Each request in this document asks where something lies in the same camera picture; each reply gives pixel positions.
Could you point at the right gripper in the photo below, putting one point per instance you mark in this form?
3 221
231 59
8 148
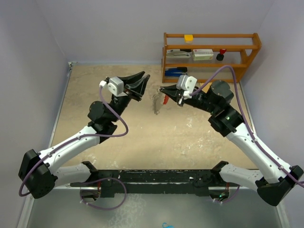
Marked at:
177 95

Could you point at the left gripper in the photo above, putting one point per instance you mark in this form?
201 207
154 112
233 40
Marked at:
135 90

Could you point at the red grey key holder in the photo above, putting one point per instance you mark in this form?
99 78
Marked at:
158 100

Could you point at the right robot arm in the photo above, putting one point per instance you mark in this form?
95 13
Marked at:
273 178

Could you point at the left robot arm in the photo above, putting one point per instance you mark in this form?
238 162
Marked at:
41 171

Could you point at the blue stapler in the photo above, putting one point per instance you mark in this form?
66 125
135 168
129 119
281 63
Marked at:
176 71

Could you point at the grey stapler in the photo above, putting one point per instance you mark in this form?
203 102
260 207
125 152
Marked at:
179 53

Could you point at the white cardboard box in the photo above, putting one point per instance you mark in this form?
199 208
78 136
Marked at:
202 54

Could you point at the wooden shelf rack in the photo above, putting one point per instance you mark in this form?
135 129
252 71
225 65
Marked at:
241 51

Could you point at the yellow block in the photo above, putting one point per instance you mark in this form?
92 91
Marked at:
188 38

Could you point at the blue object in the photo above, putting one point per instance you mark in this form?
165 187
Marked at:
165 225

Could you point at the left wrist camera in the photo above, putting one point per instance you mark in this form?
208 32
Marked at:
114 85

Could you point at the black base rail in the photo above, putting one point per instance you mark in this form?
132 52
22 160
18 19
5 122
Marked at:
197 182

